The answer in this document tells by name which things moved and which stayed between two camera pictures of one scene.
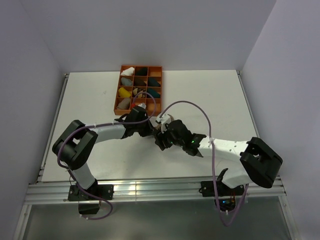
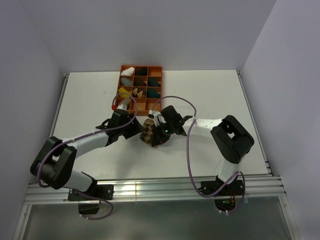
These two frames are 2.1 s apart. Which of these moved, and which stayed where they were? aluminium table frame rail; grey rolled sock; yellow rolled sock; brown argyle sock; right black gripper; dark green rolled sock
Moved: brown argyle sock; right black gripper
Stayed: aluminium table frame rail; yellow rolled sock; grey rolled sock; dark green rolled sock
